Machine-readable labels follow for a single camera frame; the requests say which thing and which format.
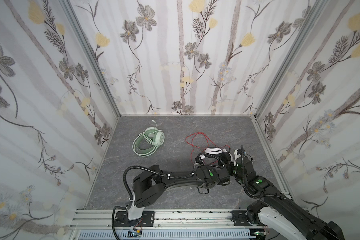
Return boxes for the black white headphones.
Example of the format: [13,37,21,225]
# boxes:
[204,147,232,164]

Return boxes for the red headphone cable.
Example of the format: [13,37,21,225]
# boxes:
[185,132,232,164]

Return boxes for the green white headphones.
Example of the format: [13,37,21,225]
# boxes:
[132,120,165,157]

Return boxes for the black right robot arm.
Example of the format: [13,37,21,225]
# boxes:
[232,146,345,240]

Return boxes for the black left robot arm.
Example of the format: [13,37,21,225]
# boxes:
[111,150,232,240]

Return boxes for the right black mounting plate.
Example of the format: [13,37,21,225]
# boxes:
[231,211,259,227]

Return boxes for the black mounting plate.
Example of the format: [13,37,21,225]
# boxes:
[231,211,259,227]
[114,211,155,228]

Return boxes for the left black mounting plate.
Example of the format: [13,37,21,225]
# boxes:
[114,211,155,228]

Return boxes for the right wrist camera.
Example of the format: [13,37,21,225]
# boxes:
[233,150,242,166]

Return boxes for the black corrugated cable conduit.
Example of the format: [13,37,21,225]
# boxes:
[122,165,196,200]

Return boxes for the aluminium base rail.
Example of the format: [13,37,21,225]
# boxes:
[69,209,238,231]

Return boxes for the white slotted cable duct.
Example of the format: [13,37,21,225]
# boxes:
[77,229,256,240]

